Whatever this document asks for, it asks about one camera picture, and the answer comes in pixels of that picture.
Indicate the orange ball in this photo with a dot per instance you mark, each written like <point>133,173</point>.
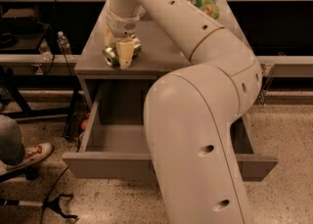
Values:
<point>83,124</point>

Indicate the clear water bottle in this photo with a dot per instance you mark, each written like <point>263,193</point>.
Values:
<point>64,44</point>

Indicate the white and red sneaker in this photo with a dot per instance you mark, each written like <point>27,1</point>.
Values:
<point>32,155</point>

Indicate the black grabber tool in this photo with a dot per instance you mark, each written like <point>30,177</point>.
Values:
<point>53,205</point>

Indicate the green soda can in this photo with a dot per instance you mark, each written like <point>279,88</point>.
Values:
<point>110,52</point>

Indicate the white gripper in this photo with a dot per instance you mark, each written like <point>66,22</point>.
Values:
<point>119,26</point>

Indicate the green chip bag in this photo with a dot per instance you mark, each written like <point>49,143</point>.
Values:
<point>208,7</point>

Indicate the grey trouser leg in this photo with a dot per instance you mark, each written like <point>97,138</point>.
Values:
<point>11,146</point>

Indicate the grey cabinet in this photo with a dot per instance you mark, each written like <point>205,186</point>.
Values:
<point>202,63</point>

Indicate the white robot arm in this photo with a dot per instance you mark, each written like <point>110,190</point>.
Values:
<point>211,201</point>

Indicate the black side table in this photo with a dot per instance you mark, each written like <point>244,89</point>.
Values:
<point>32,60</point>

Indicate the open grey top drawer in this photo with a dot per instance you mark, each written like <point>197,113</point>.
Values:
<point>123,141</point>

